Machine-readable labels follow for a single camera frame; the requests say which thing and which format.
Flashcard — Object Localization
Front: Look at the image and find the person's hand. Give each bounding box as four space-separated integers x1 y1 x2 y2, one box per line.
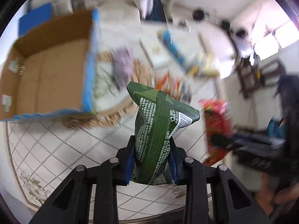
257 173 298 216

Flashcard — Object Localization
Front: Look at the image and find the yellow tissue pack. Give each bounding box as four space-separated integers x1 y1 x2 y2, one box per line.
187 54 220 77

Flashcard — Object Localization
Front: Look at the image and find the dark wooden chair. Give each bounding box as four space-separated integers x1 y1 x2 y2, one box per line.
235 58 286 99

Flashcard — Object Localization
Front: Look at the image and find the floor barbell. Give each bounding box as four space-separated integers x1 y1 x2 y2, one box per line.
192 10 231 32

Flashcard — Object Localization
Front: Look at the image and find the purple cloth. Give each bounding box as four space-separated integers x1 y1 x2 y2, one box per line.
112 47 134 90

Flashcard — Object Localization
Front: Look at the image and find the patterned tablecloth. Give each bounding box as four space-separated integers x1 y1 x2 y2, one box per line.
3 22 229 223

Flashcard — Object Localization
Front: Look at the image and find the red snack packet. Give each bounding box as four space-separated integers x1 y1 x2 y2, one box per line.
199 99 233 166

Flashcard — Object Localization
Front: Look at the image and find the white tissue box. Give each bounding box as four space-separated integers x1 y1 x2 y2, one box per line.
140 38 171 69

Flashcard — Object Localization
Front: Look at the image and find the orange panda snack packet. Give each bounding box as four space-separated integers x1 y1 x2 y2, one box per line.
155 72 192 104

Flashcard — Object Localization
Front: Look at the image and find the green snack packet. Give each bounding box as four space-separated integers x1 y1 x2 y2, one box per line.
127 81 200 185

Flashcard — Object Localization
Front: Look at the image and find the cardboard box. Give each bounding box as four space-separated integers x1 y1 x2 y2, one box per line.
1 9 100 121

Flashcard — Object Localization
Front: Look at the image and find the blue long snack tube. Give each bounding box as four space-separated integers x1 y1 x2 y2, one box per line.
157 29 199 75

